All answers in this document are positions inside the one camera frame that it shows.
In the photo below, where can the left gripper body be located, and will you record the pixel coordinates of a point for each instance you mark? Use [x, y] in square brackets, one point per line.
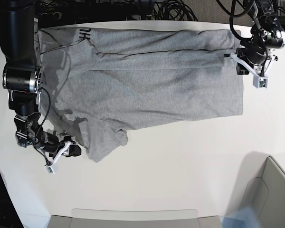
[254, 55]

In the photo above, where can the beige bin bottom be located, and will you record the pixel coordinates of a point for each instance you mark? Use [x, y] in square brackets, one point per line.
[87, 218]

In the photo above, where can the blue cloth in bin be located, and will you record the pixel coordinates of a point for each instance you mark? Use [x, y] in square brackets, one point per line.
[243, 218]

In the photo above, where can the beige bin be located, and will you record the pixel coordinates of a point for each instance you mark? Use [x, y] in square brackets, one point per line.
[266, 196]
[87, 218]

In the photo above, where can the grey T-shirt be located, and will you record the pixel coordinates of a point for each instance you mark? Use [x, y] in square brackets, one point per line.
[103, 82]

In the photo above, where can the beige bin right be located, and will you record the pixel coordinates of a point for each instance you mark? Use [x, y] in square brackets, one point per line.
[266, 196]

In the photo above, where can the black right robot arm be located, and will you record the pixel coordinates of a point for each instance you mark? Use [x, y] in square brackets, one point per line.
[21, 78]

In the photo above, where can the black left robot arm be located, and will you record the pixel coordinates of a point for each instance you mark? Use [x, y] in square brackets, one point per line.
[267, 34]

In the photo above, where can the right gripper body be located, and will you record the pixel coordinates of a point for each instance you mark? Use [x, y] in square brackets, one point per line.
[47, 143]

